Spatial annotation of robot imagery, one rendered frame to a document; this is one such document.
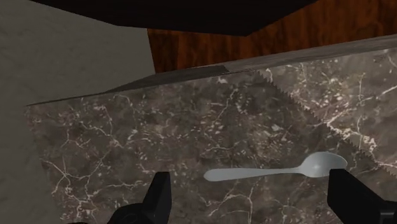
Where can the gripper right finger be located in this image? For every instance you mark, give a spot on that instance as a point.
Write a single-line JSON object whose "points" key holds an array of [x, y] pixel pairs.
{"points": [[353, 198]]}

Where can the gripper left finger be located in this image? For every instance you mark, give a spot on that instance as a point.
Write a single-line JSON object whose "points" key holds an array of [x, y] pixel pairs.
{"points": [[158, 201]]}

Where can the grey plastic spoon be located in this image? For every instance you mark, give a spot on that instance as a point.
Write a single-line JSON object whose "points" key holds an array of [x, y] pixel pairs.
{"points": [[316, 166]]}

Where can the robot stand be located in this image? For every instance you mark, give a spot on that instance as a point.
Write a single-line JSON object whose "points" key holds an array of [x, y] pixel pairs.
{"points": [[186, 14]]}

